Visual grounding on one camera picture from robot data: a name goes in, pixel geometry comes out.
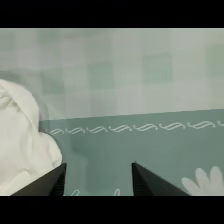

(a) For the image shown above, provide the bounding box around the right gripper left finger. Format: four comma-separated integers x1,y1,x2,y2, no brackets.
12,162,68,197

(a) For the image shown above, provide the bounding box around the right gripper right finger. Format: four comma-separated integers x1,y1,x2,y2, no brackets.
131,161,190,197

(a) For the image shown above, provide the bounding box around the white shirt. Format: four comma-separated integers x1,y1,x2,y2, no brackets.
0,78,64,197

